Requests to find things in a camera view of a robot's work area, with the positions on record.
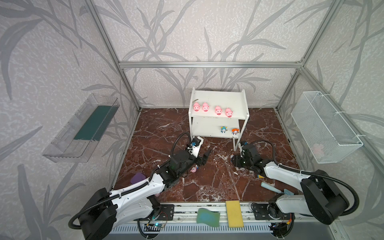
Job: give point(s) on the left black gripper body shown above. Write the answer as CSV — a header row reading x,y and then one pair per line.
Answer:
x,y
197,159

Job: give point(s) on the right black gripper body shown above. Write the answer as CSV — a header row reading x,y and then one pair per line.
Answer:
x,y
240,161

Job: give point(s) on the teal blue Doraemon figure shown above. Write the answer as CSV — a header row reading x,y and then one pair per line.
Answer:
x,y
223,129

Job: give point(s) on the orange Doraemon figure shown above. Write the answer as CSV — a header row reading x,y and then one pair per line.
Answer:
x,y
235,131

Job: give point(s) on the pink pig toy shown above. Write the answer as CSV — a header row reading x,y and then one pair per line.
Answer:
x,y
229,113
205,107
218,110
196,107

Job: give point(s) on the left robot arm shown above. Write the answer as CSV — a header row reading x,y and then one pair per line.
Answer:
x,y
105,210

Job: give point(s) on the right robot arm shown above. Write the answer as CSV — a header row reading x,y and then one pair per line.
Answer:
x,y
322,197

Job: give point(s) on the white two-tier shelf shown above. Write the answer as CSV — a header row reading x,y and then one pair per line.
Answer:
x,y
208,124

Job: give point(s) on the teal toy utensil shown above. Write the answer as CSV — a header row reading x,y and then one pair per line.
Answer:
x,y
275,190

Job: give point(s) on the green blue sponge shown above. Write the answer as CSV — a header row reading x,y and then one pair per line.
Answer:
x,y
208,218

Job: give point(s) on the yellow sponge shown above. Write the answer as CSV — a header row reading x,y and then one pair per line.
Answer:
x,y
234,214

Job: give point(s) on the pink object in basket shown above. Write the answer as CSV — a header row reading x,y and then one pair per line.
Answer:
x,y
318,151

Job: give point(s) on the green circuit board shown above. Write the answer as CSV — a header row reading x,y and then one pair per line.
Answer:
x,y
155,227

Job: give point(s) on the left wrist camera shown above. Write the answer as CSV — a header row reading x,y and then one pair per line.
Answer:
x,y
194,147

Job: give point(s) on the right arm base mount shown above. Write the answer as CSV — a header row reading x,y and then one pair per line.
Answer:
x,y
265,212

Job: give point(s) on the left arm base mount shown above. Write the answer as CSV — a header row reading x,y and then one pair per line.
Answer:
x,y
164,212

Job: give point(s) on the white wire mesh basket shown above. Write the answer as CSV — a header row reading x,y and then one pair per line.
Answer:
x,y
321,123

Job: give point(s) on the clear plastic wall bin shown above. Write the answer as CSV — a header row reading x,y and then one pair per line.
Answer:
x,y
79,138

